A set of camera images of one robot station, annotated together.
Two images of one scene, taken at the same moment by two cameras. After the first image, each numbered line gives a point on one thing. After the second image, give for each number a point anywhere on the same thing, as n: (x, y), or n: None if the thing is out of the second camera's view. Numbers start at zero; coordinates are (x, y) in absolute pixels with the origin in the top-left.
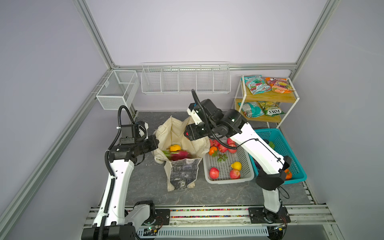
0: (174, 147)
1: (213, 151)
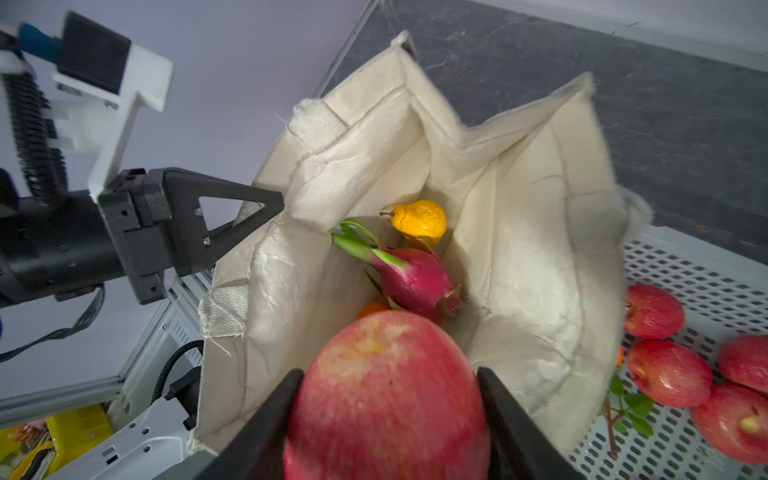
0: (422, 220)
1: (619, 407)
